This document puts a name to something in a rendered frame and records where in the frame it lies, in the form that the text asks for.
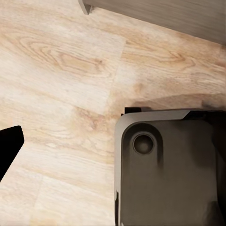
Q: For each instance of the dishwasher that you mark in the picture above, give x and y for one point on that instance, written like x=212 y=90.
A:
x=205 y=19

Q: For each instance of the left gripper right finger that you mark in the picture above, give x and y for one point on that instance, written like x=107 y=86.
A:
x=218 y=139

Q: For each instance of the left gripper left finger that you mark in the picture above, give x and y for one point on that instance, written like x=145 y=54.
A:
x=11 y=141

